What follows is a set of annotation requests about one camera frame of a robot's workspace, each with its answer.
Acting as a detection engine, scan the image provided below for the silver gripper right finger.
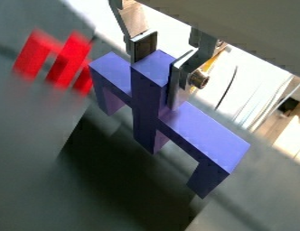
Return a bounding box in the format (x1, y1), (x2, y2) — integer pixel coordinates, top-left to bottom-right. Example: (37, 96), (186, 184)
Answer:
(167, 28), (218, 110)

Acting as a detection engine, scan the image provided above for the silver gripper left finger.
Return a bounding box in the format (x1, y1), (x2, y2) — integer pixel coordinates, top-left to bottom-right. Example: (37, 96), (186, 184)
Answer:
(107, 0), (156, 63)

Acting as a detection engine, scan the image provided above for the red comb-shaped block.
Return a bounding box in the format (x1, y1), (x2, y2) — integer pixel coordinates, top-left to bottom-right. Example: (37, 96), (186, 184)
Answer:
(12, 30), (93, 96)

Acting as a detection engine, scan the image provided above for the purple comb-shaped block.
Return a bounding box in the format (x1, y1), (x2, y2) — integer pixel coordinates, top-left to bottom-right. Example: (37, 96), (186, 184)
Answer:
(88, 51), (250, 198)

